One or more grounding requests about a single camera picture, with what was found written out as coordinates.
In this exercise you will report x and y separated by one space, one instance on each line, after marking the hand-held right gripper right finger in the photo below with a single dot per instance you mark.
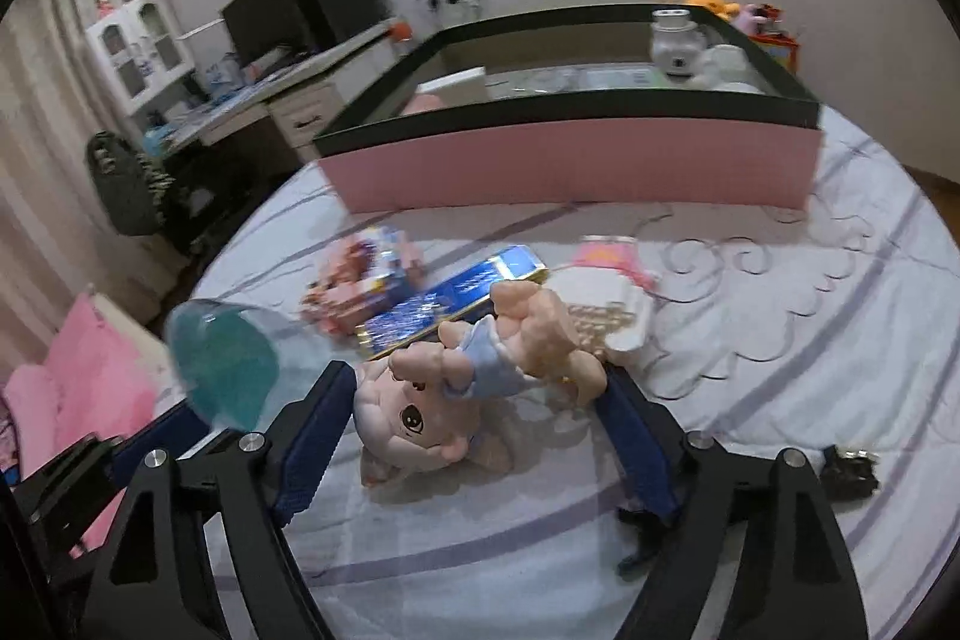
637 445

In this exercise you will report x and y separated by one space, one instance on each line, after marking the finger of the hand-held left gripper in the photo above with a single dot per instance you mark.
150 441

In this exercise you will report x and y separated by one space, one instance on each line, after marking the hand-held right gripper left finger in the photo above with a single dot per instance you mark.
300 460

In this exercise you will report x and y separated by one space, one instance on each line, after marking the clear glass bowl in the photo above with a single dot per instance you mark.
225 362

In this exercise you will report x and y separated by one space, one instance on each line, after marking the pink doll figurine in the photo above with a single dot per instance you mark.
420 415

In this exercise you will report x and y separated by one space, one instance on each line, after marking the pink cardboard box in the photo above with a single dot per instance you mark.
570 168

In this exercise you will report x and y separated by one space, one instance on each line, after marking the white toy camera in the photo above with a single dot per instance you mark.
675 51

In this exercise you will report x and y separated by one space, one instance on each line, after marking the white rectangular device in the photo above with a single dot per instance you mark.
461 85

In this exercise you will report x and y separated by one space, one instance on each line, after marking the pink pillow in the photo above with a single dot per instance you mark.
97 370

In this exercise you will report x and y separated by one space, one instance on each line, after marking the small black object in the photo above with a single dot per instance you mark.
641 539

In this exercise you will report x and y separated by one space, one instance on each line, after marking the white pink bead packet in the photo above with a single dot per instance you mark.
607 287

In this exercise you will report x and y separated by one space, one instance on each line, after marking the pink toy candy packet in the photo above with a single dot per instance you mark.
360 287

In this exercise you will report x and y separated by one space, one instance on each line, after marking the black binder clip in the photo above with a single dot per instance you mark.
847 475

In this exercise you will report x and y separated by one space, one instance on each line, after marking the blue card packet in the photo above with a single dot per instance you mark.
457 295

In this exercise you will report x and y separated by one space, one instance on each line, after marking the black office chair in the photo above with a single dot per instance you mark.
202 197

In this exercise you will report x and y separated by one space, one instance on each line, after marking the cream curtain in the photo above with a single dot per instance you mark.
30 197

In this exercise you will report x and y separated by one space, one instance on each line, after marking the white papers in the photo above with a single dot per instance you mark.
217 111

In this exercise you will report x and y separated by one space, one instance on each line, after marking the white desk drawer unit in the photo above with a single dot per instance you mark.
307 115

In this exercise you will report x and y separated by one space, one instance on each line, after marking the blue white package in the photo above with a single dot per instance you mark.
223 78

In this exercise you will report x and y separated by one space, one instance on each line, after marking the white glass-door cabinet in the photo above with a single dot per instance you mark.
142 48

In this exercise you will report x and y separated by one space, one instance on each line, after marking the white desk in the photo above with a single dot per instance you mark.
330 59

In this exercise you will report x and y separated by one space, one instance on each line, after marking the orange toy storage box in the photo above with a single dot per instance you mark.
780 51

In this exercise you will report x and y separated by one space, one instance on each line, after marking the small pink doll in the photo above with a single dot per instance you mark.
105 5

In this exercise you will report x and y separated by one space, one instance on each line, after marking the clear bottle orange cap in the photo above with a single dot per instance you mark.
401 33

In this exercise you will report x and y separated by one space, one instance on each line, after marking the black computer monitor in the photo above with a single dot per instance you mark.
262 14

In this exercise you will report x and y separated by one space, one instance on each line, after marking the purple plush toy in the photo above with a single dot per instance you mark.
750 18

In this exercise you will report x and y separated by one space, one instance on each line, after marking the red black toy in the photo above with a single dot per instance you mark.
769 12

